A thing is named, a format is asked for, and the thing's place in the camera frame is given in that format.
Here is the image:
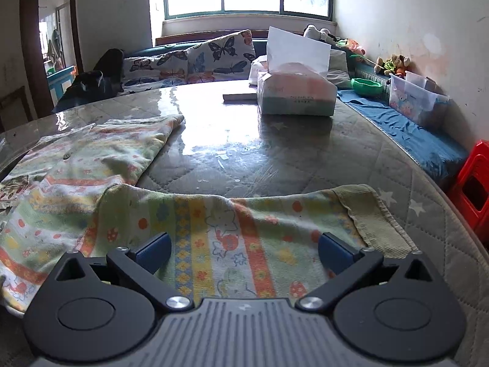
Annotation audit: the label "group of brown plush toys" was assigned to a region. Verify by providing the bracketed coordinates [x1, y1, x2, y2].
[373, 54, 411, 77]

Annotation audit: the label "dark wooden sideboard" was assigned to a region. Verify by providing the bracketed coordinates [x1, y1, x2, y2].
[0, 86, 33, 132]

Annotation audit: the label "pink tissue pack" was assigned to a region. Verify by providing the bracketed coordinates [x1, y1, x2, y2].
[248, 55, 270, 85]

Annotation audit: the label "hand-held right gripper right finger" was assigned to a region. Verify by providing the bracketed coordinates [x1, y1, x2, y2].
[296, 232, 446, 312]

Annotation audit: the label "blue cloth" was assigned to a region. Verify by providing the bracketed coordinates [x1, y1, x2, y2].
[336, 89, 470, 192]

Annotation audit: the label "thin flat notebook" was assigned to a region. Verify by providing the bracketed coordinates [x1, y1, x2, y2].
[222, 92, 258, 105]

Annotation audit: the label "blue and white cabinet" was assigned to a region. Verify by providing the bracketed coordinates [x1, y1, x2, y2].
[46, 65, 77, 109]

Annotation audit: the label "red plastic stool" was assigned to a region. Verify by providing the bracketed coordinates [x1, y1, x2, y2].
[447, 139, 489, 245]

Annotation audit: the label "green bowl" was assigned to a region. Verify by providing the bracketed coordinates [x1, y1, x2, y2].
[351, 77, 384, 98]

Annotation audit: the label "teal sofa bench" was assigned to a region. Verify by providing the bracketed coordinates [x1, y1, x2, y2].
[122, 38, 383, 85]

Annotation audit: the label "black open bag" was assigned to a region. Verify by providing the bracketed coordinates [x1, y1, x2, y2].
[71, 69, 105, 96]

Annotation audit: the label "butterfly print cushion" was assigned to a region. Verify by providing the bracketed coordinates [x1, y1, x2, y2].
[121, 51, 189, 87]
[186, 30, 257, 85]

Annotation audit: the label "orange and green plush toy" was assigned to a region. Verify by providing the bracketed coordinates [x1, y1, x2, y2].
[336, 38, 366, 56]

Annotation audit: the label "soft tissue pack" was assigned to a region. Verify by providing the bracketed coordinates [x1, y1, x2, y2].
[256, 71, 339, 117]

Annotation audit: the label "patterned green child's shirt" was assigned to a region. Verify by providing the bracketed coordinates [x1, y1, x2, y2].
[0, 115, 417, 310]

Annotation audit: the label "clear plastic storage box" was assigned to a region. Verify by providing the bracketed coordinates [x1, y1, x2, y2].
[389, 71, 449, 128]

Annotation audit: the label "white tissue sheet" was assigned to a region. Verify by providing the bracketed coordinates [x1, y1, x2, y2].
[266, 26, 332, 75]

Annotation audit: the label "hanging clothes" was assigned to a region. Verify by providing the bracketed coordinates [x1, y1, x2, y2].
[45, 27, 64, 62]

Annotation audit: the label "white cushion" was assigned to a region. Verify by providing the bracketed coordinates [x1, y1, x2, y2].
[326, 49, 354, 89]

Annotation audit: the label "dark wooden door frame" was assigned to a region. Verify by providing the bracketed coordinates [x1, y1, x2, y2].
[19, 0, 85, 117]

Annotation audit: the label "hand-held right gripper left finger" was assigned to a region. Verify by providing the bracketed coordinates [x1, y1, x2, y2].
[48, 232, 195, 312]

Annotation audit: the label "black backpack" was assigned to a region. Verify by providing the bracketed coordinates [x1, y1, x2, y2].
[94, 48, 127, 92]

